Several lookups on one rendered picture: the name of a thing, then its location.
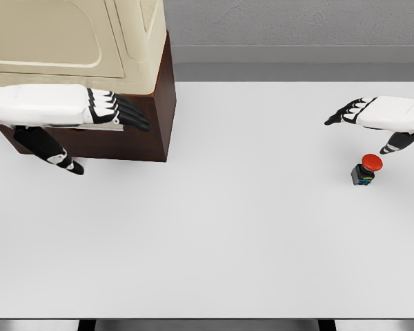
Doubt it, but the brown cabinet with beige top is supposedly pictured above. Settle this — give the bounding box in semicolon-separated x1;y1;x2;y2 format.
0;0;178;163

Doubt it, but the red button emergency switch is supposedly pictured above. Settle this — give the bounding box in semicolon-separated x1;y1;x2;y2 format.
351;153;384;188

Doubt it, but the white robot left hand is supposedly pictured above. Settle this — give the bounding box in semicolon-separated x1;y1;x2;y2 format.
10;83;152;177

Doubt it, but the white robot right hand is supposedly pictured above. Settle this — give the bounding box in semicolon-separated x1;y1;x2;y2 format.
324;95;414;155

